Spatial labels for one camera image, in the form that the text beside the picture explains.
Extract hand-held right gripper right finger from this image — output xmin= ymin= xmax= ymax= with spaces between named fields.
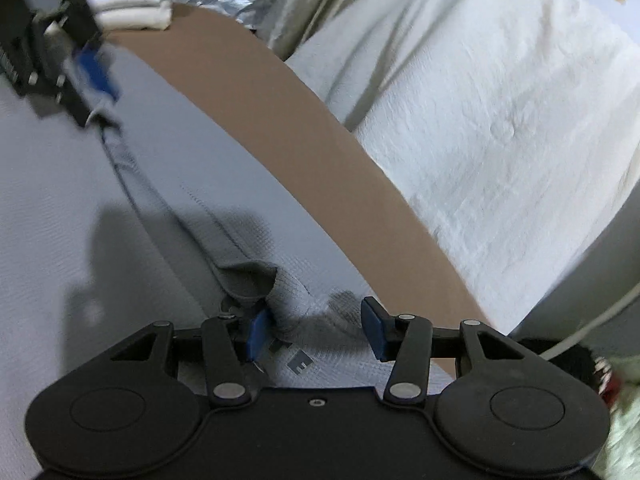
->
xmin=361 ymin=296 xmax=538 ymax=406

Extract grey-blue waffle knit garment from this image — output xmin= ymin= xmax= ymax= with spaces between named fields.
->
xmin=0 ymin=27 xmax=453 ymax=480

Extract white cable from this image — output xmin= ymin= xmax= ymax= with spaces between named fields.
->
xmin=542 ymin=282 xmax=640 ymax=361

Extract white textured blanket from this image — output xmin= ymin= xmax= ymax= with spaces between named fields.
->
xmin=285 ymin=0 xmax=640 ymax=336

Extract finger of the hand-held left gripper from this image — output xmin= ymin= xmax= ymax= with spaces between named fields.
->
xmin=45 ymin=2 xmax=103 ymax=43
xmin=30 ymin=40 xmax=122 ymax=128

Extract mint green quilted jacket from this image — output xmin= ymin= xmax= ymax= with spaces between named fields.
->
xmin=597 ymin=357 xmax=640 ymax=480

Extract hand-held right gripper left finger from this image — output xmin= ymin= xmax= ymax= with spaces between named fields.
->
xmin=107 ymin=307 xmax=276 ymax=408

